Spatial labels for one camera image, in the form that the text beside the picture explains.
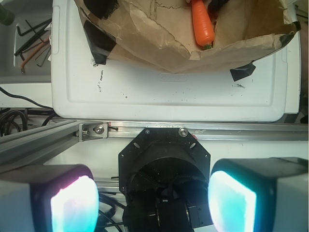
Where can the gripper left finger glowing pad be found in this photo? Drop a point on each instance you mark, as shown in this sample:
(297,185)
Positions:
(48,198)

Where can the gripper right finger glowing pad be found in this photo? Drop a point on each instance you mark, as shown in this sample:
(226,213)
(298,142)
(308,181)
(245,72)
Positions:
(260,195)

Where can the white plastic bin lid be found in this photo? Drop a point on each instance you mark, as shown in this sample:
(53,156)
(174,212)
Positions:
(120,91)

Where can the grey tool tray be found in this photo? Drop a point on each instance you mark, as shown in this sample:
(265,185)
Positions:
(13,52)

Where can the orange hex key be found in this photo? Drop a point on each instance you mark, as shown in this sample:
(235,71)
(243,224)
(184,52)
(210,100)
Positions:
(37,49)

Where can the black hex keys set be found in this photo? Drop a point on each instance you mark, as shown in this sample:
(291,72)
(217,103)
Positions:
(29,36)

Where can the orange toy carrot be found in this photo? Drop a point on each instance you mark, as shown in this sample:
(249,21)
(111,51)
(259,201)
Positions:
(203,29)

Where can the brown paper bag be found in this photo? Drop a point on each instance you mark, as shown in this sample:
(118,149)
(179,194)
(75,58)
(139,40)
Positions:
(159,34)

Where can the aluminium frame rail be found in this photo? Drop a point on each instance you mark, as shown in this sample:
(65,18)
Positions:
(222,140)

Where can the aluminium corner bracket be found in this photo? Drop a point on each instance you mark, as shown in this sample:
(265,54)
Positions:
(94,131)

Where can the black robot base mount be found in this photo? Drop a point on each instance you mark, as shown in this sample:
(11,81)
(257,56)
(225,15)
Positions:
(164,176)

